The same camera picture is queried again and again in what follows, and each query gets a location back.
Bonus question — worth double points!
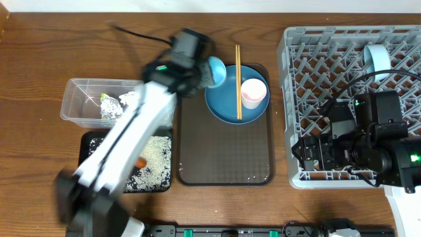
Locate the light blue cup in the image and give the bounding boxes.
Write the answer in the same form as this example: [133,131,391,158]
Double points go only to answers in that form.
[208,56,227,88]

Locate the dark blue plate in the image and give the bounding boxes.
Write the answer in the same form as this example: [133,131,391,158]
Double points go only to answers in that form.
[205,65,270,124]

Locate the white tissue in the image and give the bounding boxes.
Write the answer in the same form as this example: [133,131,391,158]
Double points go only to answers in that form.
[119,91,139,107]

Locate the pink white cup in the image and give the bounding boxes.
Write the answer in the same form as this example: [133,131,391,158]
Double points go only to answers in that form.
[241,78,267,109]

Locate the yellow foil snack wrapper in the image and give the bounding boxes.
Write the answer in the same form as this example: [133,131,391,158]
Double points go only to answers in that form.
[100,93,123,120]

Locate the light blue white bowl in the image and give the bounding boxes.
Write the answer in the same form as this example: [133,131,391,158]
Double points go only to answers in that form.
[363,45,391,73]

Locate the orange carrot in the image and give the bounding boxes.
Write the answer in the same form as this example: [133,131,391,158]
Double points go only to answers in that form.
[135,157,147,169]

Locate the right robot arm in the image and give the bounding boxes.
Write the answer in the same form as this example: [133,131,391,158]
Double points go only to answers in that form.
[291,133,420,236]

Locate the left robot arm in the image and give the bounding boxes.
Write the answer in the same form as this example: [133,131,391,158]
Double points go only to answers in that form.
[55,59,214,236]

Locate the grey dishwasher rack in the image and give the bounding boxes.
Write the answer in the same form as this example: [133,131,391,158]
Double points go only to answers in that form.
[277,25,420,190]

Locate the brown serving tray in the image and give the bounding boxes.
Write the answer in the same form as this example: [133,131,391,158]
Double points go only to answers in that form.
[175,63,276,187]

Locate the black tray bin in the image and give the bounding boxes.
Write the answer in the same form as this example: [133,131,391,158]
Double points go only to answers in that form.
[77,130,173,195]

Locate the spilled white rice grains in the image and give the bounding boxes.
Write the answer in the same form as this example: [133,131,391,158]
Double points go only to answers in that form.
[88,136,172,194]

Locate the clear plastic bin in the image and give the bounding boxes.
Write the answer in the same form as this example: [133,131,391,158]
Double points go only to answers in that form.
[60,78,176,131]

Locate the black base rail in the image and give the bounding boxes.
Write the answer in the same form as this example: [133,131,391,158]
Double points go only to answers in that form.
[143,225,395,237]

